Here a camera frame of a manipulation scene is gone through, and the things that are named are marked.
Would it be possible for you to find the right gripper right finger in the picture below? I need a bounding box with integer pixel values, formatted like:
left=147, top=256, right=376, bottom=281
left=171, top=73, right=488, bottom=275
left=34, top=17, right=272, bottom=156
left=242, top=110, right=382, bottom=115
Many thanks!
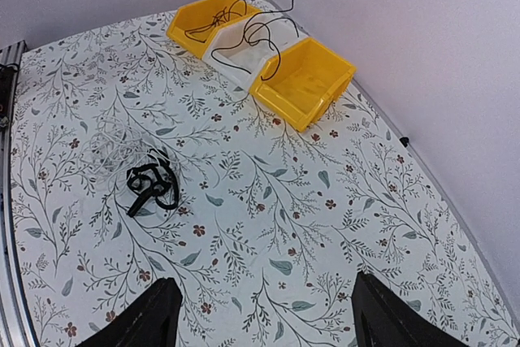
left=352, top=272, right=464, bottom=347

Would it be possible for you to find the yellow plastic bin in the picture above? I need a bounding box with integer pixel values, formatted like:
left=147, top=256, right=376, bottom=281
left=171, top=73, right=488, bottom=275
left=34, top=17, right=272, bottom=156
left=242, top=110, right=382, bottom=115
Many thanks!
left=167, top=0, right=261, bottom=59
left=249, top=37, right=357, bottom=132

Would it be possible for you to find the left yellow plastic bin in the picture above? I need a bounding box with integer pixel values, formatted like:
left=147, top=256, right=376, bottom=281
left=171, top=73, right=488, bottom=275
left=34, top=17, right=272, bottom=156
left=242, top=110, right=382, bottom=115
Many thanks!
left=167, top=0, right=261, bottom=59

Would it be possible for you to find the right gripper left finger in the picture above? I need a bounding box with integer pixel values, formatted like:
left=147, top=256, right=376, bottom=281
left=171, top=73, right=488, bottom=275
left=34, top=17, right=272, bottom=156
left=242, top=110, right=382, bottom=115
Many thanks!
left=80, top=278, right=183, bottom=347

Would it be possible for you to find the thin white cable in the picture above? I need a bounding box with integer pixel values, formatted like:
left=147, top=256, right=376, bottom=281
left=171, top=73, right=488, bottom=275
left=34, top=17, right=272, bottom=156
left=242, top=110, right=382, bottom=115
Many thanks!
left=76, top=113, right=220, bottom=202

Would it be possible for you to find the black ribbon cable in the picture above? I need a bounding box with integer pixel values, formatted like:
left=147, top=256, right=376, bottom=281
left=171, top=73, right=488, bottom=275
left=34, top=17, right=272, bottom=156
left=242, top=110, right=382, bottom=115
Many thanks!
left=125, top=150, right=180, bottom=218

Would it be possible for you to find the front aluminium rail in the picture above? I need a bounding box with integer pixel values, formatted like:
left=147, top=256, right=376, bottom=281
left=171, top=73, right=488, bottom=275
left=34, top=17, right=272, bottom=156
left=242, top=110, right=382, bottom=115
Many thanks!
left=1, top=41, right=39, bottom=346

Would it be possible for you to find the right yellow plastic bin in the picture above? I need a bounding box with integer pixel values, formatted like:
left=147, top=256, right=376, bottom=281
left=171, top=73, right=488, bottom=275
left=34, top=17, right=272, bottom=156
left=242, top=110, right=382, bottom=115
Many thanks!
left=249, top=37, right=357, bottom=132

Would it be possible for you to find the white translucent plastic bin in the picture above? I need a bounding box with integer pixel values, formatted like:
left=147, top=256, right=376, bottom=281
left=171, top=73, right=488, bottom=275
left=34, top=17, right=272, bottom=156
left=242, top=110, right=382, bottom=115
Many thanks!
left=202, top=12, right=307, bottom=91

